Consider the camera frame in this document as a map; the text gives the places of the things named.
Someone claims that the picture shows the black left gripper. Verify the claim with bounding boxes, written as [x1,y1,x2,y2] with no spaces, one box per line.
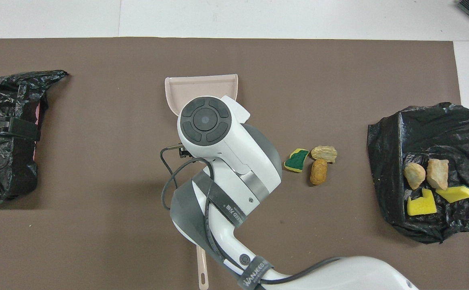
[0,117,42,141]

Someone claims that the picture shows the beige plastic dustpan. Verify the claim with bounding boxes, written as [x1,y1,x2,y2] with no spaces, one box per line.
[165,74,239,117]

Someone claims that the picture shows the green yellow sponge piece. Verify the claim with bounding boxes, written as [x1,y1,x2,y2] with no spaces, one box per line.
[407,188,438,216]
[284,148,310,173]

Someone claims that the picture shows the beige hand brush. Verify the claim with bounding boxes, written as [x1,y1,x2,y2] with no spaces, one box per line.
[196,246,210,290]

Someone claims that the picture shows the brown bread roll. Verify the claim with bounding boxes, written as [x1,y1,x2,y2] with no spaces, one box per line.
[309,158,328,186]

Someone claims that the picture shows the pale bread chunk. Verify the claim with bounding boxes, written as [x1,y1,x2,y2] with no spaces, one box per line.
[311,145,338,164]

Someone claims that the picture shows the black bag covered pink bin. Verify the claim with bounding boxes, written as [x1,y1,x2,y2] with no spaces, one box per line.
[0,70,69,203]

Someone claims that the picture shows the brown table mat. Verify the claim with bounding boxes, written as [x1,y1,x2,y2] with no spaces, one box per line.
[0,37,469,290]

